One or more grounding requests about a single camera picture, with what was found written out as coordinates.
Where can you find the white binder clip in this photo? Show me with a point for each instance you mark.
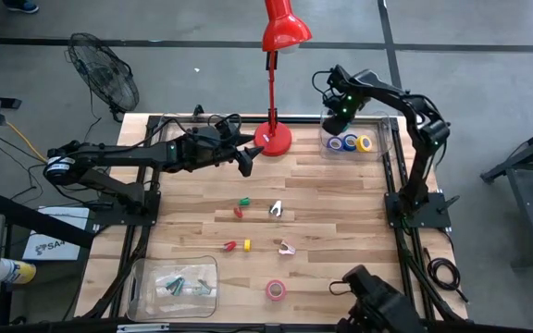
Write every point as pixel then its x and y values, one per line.
pixel 276 206

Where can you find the grey staple remover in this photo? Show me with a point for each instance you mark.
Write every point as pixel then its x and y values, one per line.
pixel 204 288

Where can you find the yellow tape roll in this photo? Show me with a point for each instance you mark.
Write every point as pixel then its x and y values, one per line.
pixel 369 143

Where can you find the black stand beam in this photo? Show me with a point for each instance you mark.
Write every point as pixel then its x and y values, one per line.
pixel 40 219

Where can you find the pink tape roll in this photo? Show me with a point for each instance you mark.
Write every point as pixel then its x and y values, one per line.
pixel 276 281

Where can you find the black frame clamp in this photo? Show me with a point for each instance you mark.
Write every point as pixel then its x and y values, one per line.
pixel 198 110

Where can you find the white yellow bottle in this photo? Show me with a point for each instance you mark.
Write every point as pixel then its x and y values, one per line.
pixel 19 273

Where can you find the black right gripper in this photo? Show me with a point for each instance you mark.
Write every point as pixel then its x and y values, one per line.
pixel 345 92

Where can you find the red desk lamp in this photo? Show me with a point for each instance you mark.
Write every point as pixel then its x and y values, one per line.
pixel 285 28

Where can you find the black floor fan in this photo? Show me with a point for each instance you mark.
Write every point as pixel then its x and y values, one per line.
pixel 104 74

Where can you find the person's shoe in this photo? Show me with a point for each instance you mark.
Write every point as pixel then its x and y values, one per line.
pixel 21 6

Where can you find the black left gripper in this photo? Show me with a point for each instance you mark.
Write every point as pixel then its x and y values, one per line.
pixel 206 150

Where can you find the white printed sheet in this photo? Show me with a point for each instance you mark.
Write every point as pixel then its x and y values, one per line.
pixel 49 247

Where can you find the dark blue tape roll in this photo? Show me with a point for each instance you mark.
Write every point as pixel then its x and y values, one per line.
pixel 350 136
pixel 334 138

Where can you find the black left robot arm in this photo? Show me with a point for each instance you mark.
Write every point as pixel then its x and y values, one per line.
pixel 118 155

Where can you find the pink staple remover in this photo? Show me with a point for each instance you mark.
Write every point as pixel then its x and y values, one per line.
pixel 289 251

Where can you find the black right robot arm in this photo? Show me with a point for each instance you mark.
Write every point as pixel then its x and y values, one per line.
pixel 414 111

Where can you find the teal staple remover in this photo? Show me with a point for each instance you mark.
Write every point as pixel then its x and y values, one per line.
pixel 174 287

